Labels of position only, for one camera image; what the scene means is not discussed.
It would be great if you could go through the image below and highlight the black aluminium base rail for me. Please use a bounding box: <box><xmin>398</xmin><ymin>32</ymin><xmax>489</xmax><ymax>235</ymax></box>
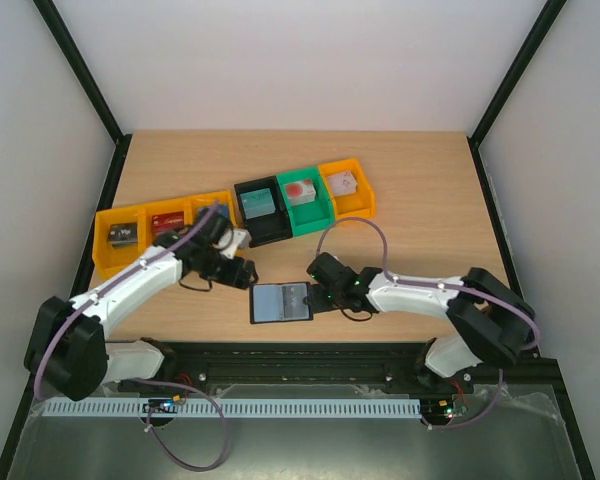
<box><xmin>104</xmin><ymin>340</ymin><xmax>561</xmax><ymax>391</ymax></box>

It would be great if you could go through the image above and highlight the frame post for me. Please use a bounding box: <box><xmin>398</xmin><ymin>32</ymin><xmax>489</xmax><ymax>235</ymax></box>
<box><xmin>32</xmin><ymin>0</ymin><xmax>127</xmax><ymax>146</ymax></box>
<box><xmin>468</xmin><ymin>0</ymin><xmax>568</xmax><ymax>146</ymax></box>

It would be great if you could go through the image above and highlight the green bin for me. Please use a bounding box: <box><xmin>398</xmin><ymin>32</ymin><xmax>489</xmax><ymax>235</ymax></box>
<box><xmin>276</xmin><ymin>166</ymin><xmax>335</xmax><ymax>237</ymax></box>

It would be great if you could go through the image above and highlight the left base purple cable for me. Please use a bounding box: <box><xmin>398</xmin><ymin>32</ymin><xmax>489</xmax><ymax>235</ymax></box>
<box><xmin>129</xmin><ymin>377</ymin><xmax>231</xmax><ymax>471</ymax></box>

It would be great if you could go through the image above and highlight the black bin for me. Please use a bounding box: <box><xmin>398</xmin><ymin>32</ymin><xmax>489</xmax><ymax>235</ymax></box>
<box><xmin>234</xmin><ymin>176</ymin><xmax>292</xmax><ymax>248</ymax></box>

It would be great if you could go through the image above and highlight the right yellow bin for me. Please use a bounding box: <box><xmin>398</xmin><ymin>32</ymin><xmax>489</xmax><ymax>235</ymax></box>
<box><xmin>318</xmin><ymin>158</ymin><xmax>377</xmax><ymax>220</ymax></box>

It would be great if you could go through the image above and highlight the teal card stack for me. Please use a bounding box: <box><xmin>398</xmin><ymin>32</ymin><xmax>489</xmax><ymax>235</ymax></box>
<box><xmin>239</xmin><ymin>188</ymin><xmax>276</xmax><ymax>220</ymax></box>

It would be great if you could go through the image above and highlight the right frame post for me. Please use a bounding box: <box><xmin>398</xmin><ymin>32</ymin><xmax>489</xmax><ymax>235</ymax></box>
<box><xmin>468</xmin><ymin>0</ymin><xmax>568</xmax><ymax>146</ymax></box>

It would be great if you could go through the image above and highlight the white patterned card stack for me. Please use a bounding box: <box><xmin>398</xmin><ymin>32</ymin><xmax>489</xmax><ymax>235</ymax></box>
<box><xmin>327</xmin><ymin>170</ymin><xmax>357</xmax><ymax>197</ymax></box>

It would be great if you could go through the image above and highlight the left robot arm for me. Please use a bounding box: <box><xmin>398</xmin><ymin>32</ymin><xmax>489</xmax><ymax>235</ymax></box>
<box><xmin>24</xmin><ymin>211</ymin><xmax>258</xmax><ymax>401</ymax></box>

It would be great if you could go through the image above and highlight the blue card stack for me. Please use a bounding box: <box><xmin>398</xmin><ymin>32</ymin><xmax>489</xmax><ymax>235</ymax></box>
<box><xmin>197</xmin><ymin>202</ymin><xmax>231</xmax><ymax>220</ymax></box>

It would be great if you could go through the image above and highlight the white slotted cable duct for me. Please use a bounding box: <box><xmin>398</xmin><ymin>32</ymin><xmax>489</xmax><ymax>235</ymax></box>
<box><xmin>41</xmin><ymin>398</ymin><xmax>421</xmax><ymax>420</ymax></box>

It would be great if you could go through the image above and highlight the black leather card holder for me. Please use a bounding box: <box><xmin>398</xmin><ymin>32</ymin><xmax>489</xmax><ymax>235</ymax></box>
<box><xmin>249</xmin><ymin>282</ymin><xmax>313</xmax><ymax>325</ymax></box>

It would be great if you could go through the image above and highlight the red circle card stack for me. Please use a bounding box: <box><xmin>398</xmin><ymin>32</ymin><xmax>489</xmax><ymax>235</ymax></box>
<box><xmin>284</xmin><ymin>178</ymin><xmax>317</xmax><ymax>207</ymax></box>

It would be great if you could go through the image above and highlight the far left yellow bin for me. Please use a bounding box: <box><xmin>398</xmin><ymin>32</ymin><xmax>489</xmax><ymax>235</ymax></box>
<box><xmin>92</xmin><ymin>205</ymin><xmax>149</xmax><ymax>280</ymax></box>

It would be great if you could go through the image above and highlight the left frame post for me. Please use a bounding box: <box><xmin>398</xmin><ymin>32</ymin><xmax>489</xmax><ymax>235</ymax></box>
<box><xmin>32</xmin><ymin>0</ymin><xmax>127</xmax><ymax>146</ymax></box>

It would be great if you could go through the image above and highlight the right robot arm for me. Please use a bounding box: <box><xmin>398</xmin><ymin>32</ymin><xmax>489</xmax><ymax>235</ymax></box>
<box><xmin>305</xmin><ymin>252</ymin><xmax>539</xmax><ymax>392</ymax></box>

